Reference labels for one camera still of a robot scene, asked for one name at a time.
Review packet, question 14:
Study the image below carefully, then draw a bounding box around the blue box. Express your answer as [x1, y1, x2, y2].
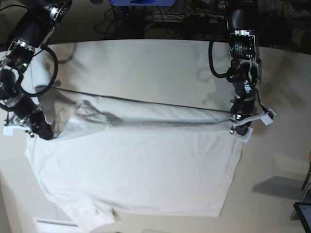
[109, 0, 175, 6]

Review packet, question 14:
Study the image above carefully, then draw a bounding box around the grey tablet stand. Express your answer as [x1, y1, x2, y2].
[290, 183, 311, 220]

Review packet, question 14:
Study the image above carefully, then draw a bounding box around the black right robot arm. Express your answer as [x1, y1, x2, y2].
[0, 0, 72, 140]

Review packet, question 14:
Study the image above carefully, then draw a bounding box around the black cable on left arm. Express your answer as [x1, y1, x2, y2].
[208, 40, 234, 80]

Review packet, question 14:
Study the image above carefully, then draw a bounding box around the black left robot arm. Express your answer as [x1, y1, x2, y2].
[223, 0, 261, 136]

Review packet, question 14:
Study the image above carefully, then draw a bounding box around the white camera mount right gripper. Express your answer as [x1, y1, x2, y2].
[3, 116, 33, 136]

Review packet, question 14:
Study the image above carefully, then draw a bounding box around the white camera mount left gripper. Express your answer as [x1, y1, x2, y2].
[230, 108, 276, 134]

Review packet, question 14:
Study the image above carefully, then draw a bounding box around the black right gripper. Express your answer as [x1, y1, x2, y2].
[6, 97, 53, 140]

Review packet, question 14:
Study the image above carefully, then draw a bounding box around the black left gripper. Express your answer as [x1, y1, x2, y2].
[230, 93, 256, 140]

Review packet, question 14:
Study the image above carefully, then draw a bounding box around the white T-shirt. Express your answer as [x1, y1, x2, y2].
[24, 40, 252, 232]

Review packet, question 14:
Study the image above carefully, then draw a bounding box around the dark tablet screen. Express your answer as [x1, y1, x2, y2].
[294, 202, 311, 233]

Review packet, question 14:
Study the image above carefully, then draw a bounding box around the white paper sheet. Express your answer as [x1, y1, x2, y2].
[34, 218, 83, 233]

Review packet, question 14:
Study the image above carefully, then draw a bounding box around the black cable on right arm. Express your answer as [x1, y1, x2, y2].
[18, 45, 59, 98]

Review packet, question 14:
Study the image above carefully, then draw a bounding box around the white camera mount gripper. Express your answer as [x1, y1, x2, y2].
[230, 108, 276, 134]
[3, 116, 33, 136]

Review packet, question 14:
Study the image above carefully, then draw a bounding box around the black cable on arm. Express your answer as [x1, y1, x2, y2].
[208, 40, 234, 80]
[18, 45, 59, 98]

